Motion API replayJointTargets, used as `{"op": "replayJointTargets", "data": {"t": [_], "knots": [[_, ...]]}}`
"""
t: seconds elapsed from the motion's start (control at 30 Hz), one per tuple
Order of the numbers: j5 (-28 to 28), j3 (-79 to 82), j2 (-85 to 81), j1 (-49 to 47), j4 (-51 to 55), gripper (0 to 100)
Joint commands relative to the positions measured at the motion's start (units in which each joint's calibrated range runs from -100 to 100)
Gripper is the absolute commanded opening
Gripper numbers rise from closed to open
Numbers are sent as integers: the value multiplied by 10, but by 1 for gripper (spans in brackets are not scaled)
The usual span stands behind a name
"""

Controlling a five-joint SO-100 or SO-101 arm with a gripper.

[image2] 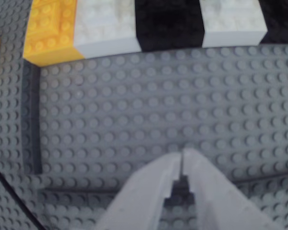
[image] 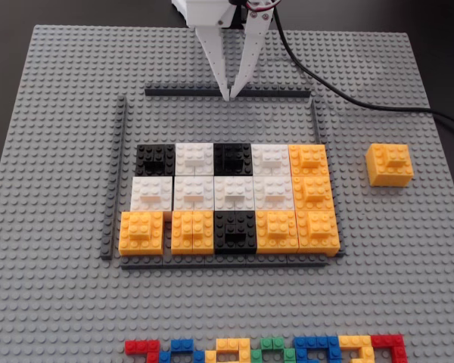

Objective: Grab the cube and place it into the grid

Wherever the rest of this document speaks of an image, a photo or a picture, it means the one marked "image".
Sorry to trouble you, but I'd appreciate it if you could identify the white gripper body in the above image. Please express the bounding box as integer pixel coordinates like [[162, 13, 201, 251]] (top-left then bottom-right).
[[185, 0, 278, 29]]

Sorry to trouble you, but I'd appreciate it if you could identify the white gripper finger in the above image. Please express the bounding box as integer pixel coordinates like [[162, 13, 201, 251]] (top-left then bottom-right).
[[230, 9, 275, 101], [193, 26, 232, 102]]

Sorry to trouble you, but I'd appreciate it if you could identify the orange brick cube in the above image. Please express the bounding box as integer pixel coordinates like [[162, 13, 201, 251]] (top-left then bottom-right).
[[118, 210, 165, 257], [288, 144, 330, 178], [365, 143, 415, 188], [295, 209, 342, 258], [255, 209, 300, 255], [170, 209, 216, 256], [291, 174, 336, 213]]

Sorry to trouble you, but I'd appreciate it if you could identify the white brick cube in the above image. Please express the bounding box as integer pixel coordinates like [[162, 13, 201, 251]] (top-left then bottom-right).
[[129, 175, 174, 213], [173, 175, 216, 213], [175, 142, 216, 178], [213, 175, 257, 212], [253, 175, 296, 212], [251, 143, 291, 178]]

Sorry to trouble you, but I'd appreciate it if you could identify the black brick cube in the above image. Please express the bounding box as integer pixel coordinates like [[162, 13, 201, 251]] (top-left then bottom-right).
[[213, 209, 258, 255], [135, 143, 177, 178], [213, 142, 253, 178]]

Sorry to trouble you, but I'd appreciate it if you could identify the yellow brick letter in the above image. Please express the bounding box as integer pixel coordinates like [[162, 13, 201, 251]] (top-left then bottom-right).
[[338, 335, 375, 363], [204, 337, 253, 363]]

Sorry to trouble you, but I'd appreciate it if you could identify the grey studded baseplate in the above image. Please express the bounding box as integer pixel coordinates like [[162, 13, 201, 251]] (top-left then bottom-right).
[[0, 24, 454, 363]]

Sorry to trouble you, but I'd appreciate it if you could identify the blue brick letter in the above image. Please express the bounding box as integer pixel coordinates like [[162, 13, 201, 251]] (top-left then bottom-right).
[[293, 336, 344, 363], [158, 339, 207, 363]]

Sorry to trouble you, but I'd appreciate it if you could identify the green brick letter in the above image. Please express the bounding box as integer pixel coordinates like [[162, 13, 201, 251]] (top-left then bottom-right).
[[249, 337, 297, 363]]

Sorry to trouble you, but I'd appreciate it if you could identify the red brick letter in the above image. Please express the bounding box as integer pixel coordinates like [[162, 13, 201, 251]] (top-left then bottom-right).
[[124, 340, 162, 363], [370, 334, 408, 363]]

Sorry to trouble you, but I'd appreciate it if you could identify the black cable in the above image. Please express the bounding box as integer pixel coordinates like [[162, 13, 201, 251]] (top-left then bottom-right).
[[270, 0, 454, 132]]

